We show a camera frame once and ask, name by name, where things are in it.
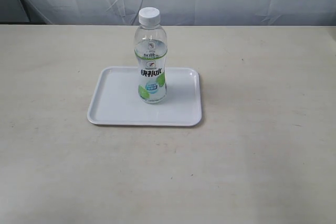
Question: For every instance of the clear lime drink bottle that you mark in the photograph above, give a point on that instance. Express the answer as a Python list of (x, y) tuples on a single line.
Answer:
[(150, 48)]

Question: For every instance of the white plastic tray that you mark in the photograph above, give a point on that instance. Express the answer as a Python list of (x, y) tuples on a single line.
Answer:
[(116, 101)]

